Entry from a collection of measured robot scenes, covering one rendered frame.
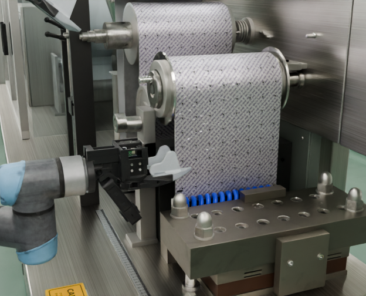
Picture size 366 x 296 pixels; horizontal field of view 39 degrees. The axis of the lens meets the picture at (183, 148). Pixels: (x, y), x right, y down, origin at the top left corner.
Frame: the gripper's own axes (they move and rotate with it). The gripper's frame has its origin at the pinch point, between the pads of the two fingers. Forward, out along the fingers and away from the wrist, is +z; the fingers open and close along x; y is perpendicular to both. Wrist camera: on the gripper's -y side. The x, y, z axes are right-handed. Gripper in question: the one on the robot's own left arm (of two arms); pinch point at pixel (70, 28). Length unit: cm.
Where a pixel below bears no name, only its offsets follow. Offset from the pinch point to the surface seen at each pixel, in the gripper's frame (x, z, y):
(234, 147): -6.1, 39.7, 1.3
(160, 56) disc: 0.6, 17.2, 6.7
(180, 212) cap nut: -14.3, 33.6, -15.1
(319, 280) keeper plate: -28, 58, -10
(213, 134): -6.1, 33.7, 0.7
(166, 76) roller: -4.6, 18.8, 3.9
